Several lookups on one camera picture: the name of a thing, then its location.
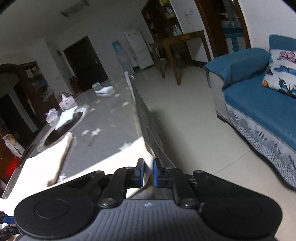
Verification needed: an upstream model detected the butterfly-printed pillow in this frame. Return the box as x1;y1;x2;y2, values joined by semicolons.
262;49;296;99

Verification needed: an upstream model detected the white flat box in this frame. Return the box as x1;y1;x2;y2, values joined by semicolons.
95;85;115;97

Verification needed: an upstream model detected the dark door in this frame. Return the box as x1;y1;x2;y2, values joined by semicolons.
63;36;109;92

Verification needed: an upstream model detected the water dispenser with blue bottle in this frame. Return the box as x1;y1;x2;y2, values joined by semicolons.
112;41;135;75

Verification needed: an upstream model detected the dark wooden display cabinet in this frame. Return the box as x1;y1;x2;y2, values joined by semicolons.
0;61;61;141

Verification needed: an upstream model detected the brown paper bag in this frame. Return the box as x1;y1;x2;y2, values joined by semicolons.
2;134;25;158

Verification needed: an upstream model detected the wooden arched door frame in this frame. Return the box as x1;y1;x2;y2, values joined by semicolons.
194;0;251;63

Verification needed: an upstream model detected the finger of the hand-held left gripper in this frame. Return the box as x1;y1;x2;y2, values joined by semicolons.
0;210;19;235

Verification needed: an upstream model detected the dark wooden shelf cabinet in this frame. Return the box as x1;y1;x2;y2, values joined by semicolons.
141;0;185;47

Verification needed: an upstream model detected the blue cabinet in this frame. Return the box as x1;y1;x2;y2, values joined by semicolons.
221;21;245;53

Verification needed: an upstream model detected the grey star-printed table cover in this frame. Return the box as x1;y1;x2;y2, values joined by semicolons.
1;72;176;200

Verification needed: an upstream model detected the white garment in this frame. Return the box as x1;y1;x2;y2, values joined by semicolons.
1;132;156;201

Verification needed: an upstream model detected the round black table inset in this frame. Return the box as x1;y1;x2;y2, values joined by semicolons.
37;104;90;152

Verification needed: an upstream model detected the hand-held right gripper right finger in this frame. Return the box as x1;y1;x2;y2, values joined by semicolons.
153;159;232;209

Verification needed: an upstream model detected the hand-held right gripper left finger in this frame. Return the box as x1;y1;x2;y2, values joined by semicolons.
66;159;145;209

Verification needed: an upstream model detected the ceiling lamp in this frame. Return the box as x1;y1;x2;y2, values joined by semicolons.
60;6;83;17

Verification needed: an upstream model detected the wooden dining table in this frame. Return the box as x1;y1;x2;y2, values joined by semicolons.
150;30;212;86

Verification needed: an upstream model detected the blue sofa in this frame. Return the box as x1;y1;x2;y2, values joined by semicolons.
203;34;296;189

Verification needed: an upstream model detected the white refrigerator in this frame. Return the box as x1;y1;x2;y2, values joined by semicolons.
124;29;155;70

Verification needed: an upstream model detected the small pink white bag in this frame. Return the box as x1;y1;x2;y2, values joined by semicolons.
58;95;76;110

